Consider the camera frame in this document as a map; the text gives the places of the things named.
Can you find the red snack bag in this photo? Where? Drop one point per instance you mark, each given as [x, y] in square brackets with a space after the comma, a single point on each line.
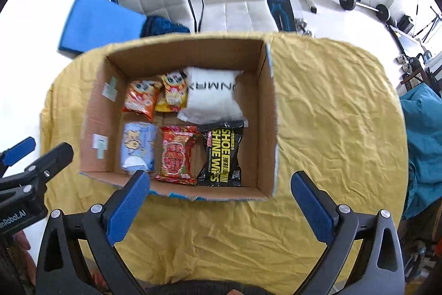
[177, 145]

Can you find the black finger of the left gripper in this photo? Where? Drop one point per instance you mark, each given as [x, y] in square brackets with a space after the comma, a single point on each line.
[50, 164]

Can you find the black speaker box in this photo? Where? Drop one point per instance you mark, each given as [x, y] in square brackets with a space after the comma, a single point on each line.
[405, 24]

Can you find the black shoe wipes pack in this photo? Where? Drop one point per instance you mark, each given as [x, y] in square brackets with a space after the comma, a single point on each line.
[221, 142]

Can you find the barbell on floor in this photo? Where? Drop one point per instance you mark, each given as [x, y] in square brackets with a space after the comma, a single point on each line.
[382, 12]

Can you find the orange panda snack bag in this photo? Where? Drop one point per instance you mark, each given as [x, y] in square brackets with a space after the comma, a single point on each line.
[141, 97]

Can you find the yellow panda snack bag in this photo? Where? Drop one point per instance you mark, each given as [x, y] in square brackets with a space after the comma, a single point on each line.
[175, 92]

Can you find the light blue tissue pack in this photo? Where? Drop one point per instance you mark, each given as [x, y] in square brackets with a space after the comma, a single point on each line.
[137, 147]

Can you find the blue foam mat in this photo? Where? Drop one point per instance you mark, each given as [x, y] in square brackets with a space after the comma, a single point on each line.
[92, 24]

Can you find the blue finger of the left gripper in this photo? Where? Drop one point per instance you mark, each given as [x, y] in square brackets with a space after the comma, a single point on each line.
[14, 154]

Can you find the yellow tablecloth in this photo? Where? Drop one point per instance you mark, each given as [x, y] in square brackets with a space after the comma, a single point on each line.
[317, 105]

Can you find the dark wooden chair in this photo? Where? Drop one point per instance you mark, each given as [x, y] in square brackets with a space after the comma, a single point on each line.
[429, 74]

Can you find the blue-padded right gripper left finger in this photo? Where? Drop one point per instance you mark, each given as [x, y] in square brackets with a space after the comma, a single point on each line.
[62, 268]

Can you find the black blue bench pad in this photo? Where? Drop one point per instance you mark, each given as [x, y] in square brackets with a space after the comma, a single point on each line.
[283, 15]

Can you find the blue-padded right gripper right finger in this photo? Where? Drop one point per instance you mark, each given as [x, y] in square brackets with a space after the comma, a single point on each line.
[378, 268]

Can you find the white pillow pack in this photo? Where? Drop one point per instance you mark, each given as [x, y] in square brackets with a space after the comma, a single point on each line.
[211, 97]

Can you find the dark blue fuzzy cloth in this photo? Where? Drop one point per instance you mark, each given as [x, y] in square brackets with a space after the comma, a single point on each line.
[157, 25]

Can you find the teal bean bag cover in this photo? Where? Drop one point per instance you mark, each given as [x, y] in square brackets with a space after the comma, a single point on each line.
[421, 108]

